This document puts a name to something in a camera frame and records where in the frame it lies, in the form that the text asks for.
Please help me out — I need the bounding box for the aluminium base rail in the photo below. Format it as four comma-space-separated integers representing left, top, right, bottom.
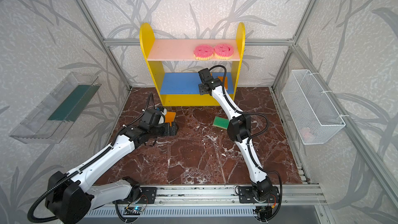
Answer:
83, 185, 327, 207

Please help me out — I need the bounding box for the yellow sponge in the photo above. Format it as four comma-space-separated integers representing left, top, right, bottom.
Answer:
164, 112, 176, 123

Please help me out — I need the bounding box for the green sponge upper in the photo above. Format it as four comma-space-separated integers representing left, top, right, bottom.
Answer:
212, 116, 230, 130

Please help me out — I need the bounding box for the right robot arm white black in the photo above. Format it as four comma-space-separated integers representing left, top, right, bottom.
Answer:
198, 65, 283, 204

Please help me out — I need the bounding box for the clear plastic wall tray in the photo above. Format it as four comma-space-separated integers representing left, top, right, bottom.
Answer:
9, 72, 101, 144

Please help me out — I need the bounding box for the white wire mesh basket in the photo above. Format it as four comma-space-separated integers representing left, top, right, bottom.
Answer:
282, 69, 346, 145

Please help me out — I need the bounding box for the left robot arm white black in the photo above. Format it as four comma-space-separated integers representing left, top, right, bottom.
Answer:
27, 108, 179, 224

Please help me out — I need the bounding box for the orange sponge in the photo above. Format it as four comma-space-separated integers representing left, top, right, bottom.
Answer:
218, 76, 228, 91

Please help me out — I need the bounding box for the yellow shelf with coloured boards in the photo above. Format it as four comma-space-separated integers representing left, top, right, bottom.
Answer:
139, 22, 246, 106

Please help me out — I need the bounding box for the pink smiley sponge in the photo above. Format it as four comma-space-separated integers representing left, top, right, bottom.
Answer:
193, 45, 214, 61
214, 44, 234, 60

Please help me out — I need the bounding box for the dark green tray liner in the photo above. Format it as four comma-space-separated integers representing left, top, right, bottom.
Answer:
48, 85, 100, 122

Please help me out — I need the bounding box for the green circuit board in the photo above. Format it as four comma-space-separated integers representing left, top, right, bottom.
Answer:
123, 206, 146, 216

